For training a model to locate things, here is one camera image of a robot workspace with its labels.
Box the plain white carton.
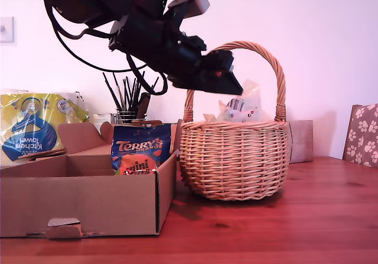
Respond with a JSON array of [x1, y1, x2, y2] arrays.
[[93, 113, 119, 126]]

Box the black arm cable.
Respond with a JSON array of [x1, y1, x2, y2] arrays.
[[50, 5, 115, 40], [126, 53, 169, 96], [43, 0, 148, 71]]

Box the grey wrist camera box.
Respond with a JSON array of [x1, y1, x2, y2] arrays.
[[164, 0, 211, 25]]

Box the kitchen towel pack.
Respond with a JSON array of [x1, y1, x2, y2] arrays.
[[0, 89, 90, 170]]

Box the brown handled utensil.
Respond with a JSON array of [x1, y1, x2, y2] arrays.
[[136, 92, 152, 120]]

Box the brown cardboard box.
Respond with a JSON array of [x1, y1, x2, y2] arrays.
[[0, 119, 180, 240]]

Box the paw print chair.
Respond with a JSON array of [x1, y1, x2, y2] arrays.
[[342, 103, 378, 169]]

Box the white wall light switch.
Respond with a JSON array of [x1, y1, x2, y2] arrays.
[[0, 16, 15, 44]]

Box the translucent white egg bag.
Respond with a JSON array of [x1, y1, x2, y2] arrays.
[[203, 79, 271, 123]]

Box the blue Terry's mini eggs bag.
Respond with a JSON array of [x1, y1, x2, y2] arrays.
[[111, 123, 172, 176]]

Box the woven wicker basket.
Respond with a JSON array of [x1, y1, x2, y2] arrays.
[[179, 41, 292, 201]]

